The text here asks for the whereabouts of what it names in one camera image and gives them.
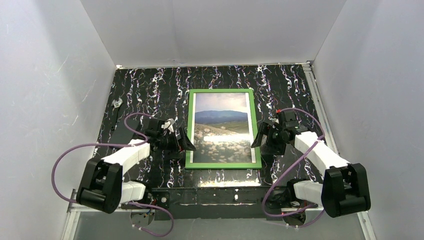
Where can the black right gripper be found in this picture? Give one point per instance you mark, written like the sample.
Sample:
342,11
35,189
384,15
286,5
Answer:
265,138

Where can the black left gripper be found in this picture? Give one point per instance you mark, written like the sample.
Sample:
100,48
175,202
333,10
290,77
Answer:
180,140

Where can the green picture frame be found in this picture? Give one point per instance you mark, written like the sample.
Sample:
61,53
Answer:
189,132

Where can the landscape photo print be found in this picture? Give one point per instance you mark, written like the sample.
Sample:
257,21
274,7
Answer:
222,129

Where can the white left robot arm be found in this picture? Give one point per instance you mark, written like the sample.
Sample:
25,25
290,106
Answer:
102,186

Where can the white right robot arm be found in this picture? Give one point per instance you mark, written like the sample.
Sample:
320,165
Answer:
345,187

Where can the black flat stand plate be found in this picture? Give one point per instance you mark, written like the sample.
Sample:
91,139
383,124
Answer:
122,135

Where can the small silver clip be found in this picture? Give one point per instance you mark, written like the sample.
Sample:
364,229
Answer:
117,103

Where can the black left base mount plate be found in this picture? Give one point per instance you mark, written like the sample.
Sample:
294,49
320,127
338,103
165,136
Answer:
157,198

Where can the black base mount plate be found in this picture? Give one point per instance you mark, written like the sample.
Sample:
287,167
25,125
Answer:
284,199
157,198

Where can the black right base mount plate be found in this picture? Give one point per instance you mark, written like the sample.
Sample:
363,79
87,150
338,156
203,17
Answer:
284,199

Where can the aluminium rail frame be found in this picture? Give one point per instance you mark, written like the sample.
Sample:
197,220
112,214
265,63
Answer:
212,213

